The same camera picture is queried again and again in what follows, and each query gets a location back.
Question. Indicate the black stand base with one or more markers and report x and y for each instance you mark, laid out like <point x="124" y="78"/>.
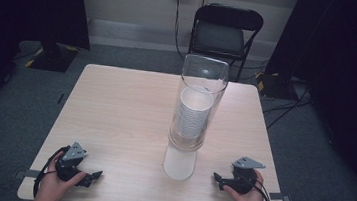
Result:
<point x="53" y="59"/>
<point x="276" y="87"/>

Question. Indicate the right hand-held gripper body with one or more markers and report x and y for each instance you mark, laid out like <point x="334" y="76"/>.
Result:
<point x="242" y="179"/>

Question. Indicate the grey tape strip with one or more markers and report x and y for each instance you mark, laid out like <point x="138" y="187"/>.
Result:
<point x="281" y="197"/>
<point x="26" y="174"/>

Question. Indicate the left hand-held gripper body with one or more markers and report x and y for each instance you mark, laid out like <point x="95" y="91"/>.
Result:
<point x="71" y="161"/>

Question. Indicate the clear plastic cup dispenser tube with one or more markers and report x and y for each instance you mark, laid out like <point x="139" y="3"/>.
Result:
<point x="204" y="73"/>

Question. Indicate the black curtain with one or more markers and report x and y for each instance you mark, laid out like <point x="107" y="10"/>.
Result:
<point x="347" y="64"/>
<point x="26" y="0"/>

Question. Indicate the black folding chair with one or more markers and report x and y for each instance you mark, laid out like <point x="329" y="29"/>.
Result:
<point x="220" y="34"/>

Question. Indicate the small black floor object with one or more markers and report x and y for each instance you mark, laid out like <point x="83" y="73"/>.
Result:
<point x="60" y="98"/>

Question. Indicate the stack of white paper cups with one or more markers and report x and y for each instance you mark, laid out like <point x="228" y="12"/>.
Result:
<point x="181" y="161"/>

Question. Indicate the person's left hand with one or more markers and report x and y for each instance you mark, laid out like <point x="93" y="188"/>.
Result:
<point x="53" y="186"/>

